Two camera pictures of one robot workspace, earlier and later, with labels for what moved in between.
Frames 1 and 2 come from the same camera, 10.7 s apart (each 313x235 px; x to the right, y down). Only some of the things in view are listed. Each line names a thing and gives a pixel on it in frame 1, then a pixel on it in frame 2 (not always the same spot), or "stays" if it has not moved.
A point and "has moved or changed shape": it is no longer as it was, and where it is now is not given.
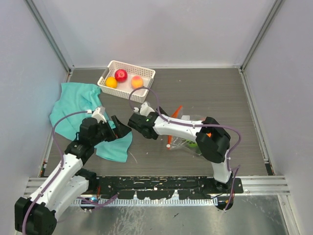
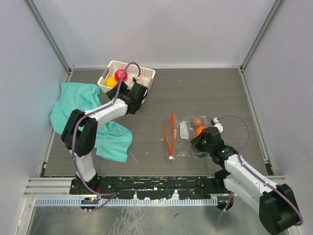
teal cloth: [78, 97] stays
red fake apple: [121, 75] stays
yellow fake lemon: [111, 82] stays
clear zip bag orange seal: [175, 142] has moved or changed shape
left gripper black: [119, 130] to [123, 88]
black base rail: [165, 187] stays
